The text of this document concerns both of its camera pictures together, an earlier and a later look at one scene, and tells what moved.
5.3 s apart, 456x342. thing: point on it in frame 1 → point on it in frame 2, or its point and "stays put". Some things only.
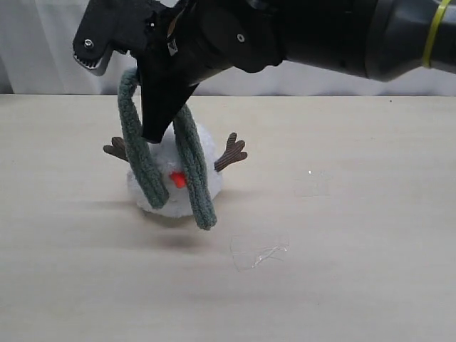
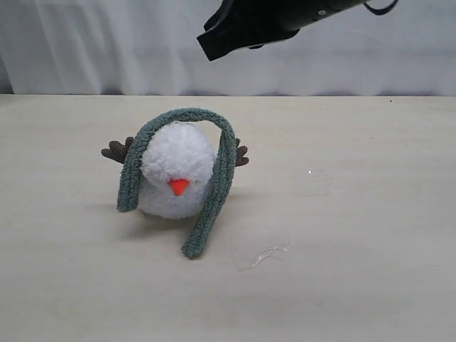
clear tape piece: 250,249 stays put
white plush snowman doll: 164,154 stays put
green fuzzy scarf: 144,166 → 129,176
